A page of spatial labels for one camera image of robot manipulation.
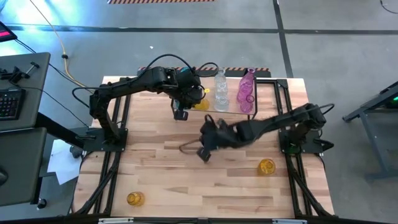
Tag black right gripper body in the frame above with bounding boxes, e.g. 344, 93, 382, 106
198, 114, 251, 151

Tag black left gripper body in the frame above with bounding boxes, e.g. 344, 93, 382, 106
173, 72, 206, 110

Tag yellow ribbed glass vase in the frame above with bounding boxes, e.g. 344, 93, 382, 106
193, 98, 211, 111

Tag clear ribbed glass vase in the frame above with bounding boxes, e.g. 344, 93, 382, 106
214, 95, 231, 113

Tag wide yellow glass vase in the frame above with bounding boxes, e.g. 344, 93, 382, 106
257, 158, 277, 175

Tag hazard-striped black floor mat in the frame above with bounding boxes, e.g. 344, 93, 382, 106
137, 66, 272, 78

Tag black floor tape line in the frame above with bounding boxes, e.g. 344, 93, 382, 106
6, 24, 398, 35
272, 0, 295, 78

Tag slender pink glass vase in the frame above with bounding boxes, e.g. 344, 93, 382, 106
239, 67, 257, 91

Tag white paper sheets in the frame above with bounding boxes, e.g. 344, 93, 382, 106
46, 139, 83, 186

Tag grey metal stand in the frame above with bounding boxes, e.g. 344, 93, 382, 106
341, 81, 398, 183

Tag black desk clamp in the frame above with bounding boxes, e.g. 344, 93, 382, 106
0, 61, 40, 85

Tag black keyboard with red lights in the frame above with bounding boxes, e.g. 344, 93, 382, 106
0, 88, 27, 121

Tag grey desk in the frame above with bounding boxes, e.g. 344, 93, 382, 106
0, 52, 52, 208

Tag black laptop with red screen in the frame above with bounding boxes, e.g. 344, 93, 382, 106
0, 21, 19, 44

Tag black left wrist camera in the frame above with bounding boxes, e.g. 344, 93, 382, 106
174, 108, 189, 121

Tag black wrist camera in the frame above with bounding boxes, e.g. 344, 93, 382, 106
196, 147, 213, 164
174, 108, 189, 121

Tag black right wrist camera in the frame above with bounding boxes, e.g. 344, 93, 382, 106
196, 147, 213, 164

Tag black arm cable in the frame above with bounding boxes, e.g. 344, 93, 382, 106
178, 103, 336, 156
72, 54, 220, 109

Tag wooden shelf with black frame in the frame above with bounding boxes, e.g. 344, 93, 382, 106
170, 75, 259, 121

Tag black aluminium table frame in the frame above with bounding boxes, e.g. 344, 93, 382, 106
67, 76, 338, 220

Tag silver metal bracket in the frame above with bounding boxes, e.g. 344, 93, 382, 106
98, 217, 134, 224
272, 218, 308, 224

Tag thin yellow cable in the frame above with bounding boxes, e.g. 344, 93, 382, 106
29, 0, 90, 90

